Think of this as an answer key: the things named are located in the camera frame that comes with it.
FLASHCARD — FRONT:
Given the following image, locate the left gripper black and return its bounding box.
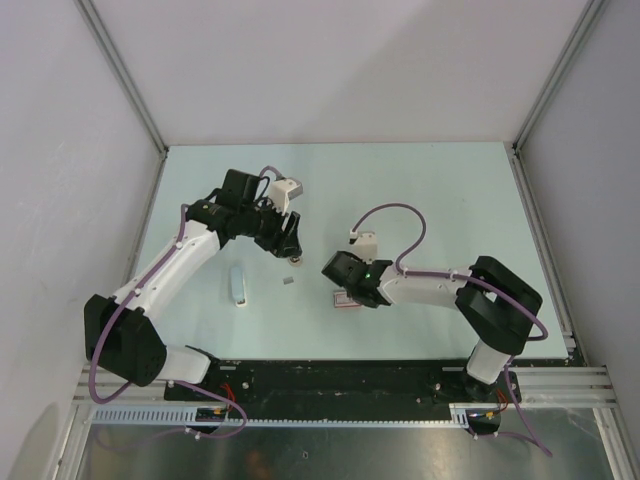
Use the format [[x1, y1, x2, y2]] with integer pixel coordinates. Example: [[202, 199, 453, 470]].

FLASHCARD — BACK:
[[240, 196, 302, 259]]

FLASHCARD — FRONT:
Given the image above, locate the red staple box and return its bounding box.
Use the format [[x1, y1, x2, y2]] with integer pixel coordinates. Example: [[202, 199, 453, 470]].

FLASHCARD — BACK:
[[333, 290, 360, 309]]

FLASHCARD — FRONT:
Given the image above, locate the beige black stapler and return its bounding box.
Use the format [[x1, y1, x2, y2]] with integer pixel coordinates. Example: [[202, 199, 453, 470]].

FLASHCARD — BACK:
[[288, 256, 302, 267]]

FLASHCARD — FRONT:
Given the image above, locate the light blue stapler cover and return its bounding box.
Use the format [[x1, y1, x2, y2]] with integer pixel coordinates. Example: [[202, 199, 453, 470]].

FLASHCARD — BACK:
[[230, 265, 247, 308]]

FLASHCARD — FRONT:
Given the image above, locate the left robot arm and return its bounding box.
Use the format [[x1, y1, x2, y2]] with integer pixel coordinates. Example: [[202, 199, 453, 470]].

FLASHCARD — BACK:
[[84, 169, 303, 400]]

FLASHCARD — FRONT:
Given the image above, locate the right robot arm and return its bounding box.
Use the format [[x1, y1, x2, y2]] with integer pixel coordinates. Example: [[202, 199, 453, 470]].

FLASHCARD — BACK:
[[322, 251, 548, 401]]

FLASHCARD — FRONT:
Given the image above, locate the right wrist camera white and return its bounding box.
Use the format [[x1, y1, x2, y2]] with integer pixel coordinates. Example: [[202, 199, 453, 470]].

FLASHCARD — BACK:
[[348, 230, 378, 264]]

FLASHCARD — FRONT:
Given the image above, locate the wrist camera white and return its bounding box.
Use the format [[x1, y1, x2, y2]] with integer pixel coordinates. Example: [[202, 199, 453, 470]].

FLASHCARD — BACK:
[[348, 230, 378, 264], [268, 178, 303, 215]]

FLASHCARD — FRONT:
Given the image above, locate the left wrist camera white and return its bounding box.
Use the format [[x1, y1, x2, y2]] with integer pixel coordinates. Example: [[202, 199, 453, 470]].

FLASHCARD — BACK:
[[268, 178, 303, 215]]

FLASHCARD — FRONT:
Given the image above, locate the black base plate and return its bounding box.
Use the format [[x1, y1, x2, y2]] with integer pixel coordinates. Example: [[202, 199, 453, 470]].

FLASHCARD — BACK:
[[164, 360, 520, 422]]

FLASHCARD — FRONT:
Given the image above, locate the grey cable duct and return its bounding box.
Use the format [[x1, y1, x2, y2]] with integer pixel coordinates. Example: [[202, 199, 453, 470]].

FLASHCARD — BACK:
[[89, 403, 471, 429]]

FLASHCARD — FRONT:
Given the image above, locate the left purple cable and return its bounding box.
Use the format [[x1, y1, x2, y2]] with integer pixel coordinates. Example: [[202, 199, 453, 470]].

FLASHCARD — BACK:
[[88, 165, 281, 451]]

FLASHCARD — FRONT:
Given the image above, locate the purple cable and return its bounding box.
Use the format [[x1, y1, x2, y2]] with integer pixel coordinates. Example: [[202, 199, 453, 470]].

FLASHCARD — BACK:
[[349, 202, 554, 457], [88, 165, 281, 451]]

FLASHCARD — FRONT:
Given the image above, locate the aluminium rail frame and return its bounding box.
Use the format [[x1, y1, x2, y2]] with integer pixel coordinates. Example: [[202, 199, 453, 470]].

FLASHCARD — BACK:
[[72, 367, 617, 408]]

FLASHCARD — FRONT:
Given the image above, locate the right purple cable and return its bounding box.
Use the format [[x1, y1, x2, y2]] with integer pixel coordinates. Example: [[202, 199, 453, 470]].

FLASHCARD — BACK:
[[349, 202, 554, 457]]

